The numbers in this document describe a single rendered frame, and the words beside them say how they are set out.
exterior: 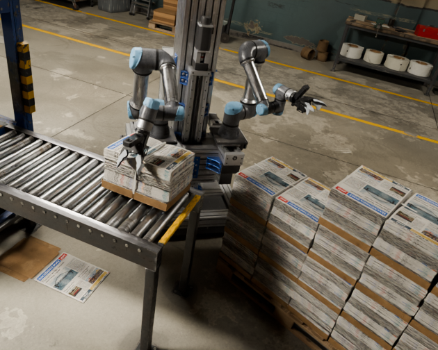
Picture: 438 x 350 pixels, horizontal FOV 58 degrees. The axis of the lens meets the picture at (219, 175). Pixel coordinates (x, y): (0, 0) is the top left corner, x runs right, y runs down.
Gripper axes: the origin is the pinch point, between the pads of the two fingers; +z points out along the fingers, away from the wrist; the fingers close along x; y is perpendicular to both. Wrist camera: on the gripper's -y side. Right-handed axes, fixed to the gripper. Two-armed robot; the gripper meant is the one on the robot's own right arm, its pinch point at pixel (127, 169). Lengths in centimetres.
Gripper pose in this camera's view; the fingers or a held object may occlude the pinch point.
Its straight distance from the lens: 190.8
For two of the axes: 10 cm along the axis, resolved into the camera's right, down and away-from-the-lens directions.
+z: -3.2, 9.5, -0.1
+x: -9.2, -3.1, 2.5
